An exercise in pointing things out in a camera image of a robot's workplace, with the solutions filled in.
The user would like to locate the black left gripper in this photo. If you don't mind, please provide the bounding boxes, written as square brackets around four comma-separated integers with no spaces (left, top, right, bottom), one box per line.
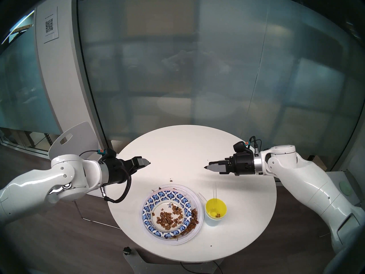
[100,156,151,185]

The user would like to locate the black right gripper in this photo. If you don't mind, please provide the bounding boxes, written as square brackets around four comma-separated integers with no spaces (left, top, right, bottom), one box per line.
[204,152,256,176]

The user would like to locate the yellow plastic cup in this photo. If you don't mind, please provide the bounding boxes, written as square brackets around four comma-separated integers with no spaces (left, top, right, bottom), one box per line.
[205,199,227,219]

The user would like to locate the blue patterned paper bowl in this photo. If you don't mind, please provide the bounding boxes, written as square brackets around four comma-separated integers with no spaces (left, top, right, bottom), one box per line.
[142,190,192,238]

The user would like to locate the light blue plastic cup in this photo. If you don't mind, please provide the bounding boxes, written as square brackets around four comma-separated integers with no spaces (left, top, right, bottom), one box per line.
[206,212,226,227]

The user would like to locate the brown food scraps heap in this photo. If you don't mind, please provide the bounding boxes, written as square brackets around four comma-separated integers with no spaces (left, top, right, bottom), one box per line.
[158,186,200,237]

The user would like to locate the white table base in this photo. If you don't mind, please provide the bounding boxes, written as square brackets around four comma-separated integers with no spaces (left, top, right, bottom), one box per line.
[123,248,226,274]

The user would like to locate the green round seat pad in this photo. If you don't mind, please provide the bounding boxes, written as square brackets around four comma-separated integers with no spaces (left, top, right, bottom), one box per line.
[339,181,354,196]

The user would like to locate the white chair with green pad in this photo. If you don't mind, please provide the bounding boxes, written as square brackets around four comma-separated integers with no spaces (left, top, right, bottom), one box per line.
[325,170,360,207]

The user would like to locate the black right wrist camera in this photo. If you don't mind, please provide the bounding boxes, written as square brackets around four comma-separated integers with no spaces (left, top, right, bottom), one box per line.
[233,141,254,154]

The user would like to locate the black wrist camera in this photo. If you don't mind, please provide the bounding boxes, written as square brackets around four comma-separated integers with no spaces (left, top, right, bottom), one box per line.
[233,141,254,154]
[97,148,117,160]

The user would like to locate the black left arm hose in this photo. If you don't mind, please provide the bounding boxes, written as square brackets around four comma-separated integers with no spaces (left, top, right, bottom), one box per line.
[100,168,132,204]

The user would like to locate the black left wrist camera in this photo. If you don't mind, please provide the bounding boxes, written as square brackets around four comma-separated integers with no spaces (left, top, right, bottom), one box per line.
[97,148,117,160]

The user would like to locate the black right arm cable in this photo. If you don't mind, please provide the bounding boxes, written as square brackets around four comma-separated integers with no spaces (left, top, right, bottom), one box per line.
[249,136,262,154]

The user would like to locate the white chair with handle hole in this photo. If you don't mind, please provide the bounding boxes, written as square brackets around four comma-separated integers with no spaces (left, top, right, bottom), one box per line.
[48,122,121,229]

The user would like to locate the black cable under table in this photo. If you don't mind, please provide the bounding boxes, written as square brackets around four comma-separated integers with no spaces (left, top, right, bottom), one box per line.
[180,261,223,274]

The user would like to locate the QR code wall sign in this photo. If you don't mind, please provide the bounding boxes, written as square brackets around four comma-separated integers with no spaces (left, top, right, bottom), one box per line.
[43,7,60,44]

